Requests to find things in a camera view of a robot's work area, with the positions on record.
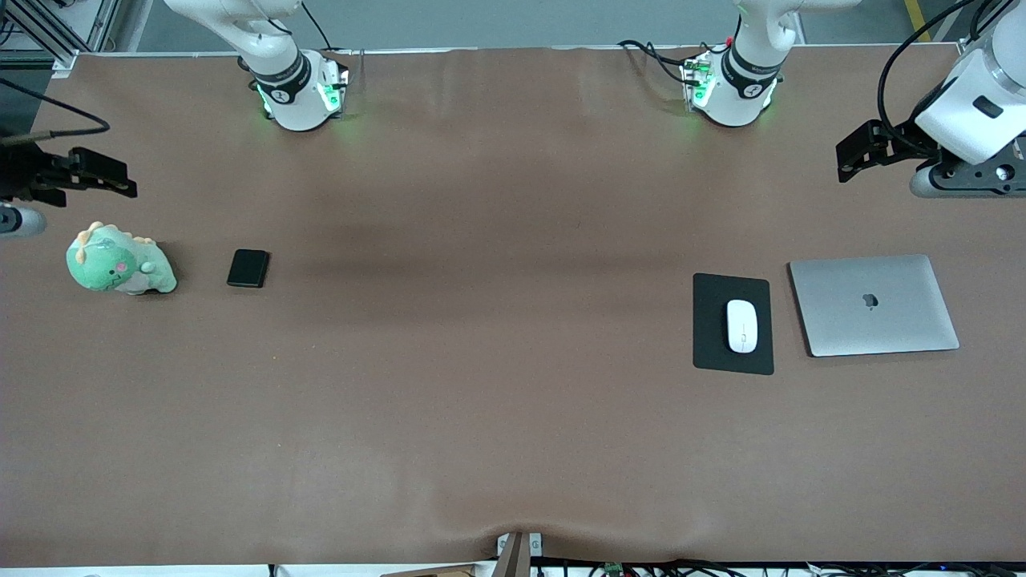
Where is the black right base cable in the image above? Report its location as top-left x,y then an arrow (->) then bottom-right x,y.
301,0 -> 336,50

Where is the brown table cover mat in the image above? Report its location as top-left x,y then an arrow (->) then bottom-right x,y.
0,44 -> 1026,566

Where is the small black square box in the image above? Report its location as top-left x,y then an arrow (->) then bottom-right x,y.
226,248 -> 270,289

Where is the metal table edge bracket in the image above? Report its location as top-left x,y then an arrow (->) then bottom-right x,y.
495,531 -> 544,577

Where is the white computer mouse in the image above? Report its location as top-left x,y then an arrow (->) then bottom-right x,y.
725,299 -> 759,354

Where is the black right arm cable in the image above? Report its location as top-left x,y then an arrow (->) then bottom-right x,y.
0,79 -> 111,145

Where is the aluminium frame post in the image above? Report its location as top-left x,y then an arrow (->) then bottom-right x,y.
958,0 -> 1026,61
0,0 -> 121,69

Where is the black mouse pad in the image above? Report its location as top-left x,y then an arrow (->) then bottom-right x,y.
693,273 -> 775,376

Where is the black left base cable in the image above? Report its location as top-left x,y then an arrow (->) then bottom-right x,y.
617,38 -> 700,85

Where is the silver closed laptop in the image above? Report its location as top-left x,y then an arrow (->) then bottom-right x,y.
789,255 -> 960,358

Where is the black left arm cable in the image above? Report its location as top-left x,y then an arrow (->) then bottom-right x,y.
877,0 -> 1011,133

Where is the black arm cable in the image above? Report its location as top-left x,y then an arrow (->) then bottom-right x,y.
0,79 -> 111,145
877,0 -> 1011,133

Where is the green dinosaur plush toy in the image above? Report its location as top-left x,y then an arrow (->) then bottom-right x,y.
66,221 -> 178,296

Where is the black base cable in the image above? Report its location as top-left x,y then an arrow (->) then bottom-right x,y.
617,38 -> 700,85
301,0 -> 336,50

